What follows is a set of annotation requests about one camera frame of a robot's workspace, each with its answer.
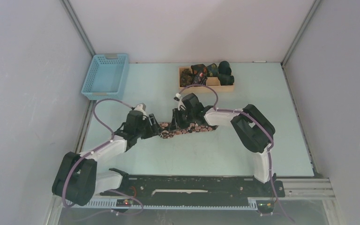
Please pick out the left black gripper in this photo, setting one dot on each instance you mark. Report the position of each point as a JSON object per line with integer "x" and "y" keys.
{"x": 153, "y": 130}

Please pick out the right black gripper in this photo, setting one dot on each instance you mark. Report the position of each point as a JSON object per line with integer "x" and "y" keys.
{"x": 177, "y": 123}

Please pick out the rose patterned necktie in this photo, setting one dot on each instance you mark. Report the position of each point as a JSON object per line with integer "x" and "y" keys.
{"x": 166, "y": 130}

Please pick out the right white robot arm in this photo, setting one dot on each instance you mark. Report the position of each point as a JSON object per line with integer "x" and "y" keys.
{"x": 253, "y": 129}

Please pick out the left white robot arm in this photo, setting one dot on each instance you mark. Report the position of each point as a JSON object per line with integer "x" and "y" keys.
{"x": 78, "y": 179}

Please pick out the rolled dark paisley tie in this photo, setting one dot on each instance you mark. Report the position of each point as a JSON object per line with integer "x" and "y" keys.
{"x": 186, "y": 78}

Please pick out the wooden tray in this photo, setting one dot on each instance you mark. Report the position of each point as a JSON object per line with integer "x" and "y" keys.
{"x": 212, "y": 82}

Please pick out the rolled red floral tie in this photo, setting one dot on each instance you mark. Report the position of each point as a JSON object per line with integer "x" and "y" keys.
{"x": 199, "y": 72}

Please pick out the rolled green patterned tie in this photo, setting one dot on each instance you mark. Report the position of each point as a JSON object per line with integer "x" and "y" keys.
{"x": 212, "y": 70}

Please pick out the blue plastic basket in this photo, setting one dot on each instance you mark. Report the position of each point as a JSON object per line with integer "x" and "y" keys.
{"x": 106, "y": 76}

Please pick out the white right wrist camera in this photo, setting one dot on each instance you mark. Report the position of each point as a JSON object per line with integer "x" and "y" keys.
{"x": 180, "y": 106}

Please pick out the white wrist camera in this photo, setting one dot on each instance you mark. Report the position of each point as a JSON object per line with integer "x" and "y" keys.
{"x": 141, "y": 108}
{"x": 180, "y": 106}

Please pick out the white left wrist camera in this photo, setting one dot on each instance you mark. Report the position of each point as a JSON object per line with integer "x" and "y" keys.
{"x": 141, "y": 108}

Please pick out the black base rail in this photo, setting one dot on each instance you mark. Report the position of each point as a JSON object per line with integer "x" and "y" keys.
{"x": 197, "y": 191}

